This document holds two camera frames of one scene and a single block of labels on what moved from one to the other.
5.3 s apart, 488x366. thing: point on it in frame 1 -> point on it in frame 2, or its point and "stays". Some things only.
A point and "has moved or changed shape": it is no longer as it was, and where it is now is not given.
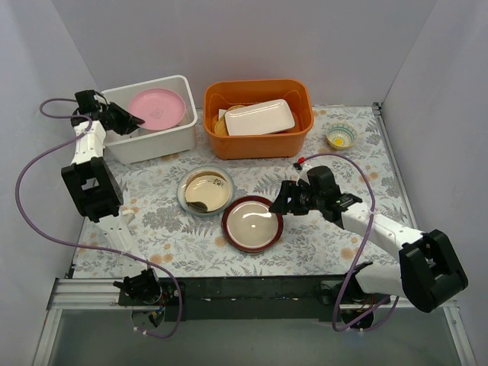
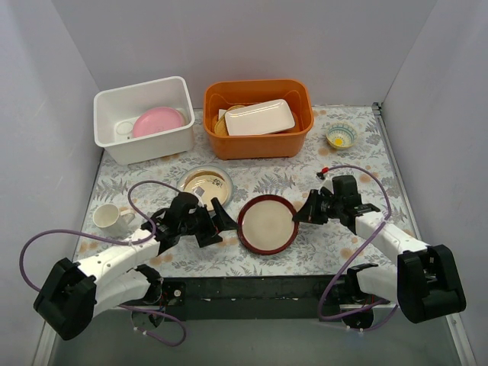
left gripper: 115,119 -> 208,223
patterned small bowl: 341,135 stays
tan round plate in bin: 220,126 stays
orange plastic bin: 296,94 stays
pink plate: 161,108 has moved or changed shape
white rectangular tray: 257,118 stays
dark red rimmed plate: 248,226 has moved or changed shape
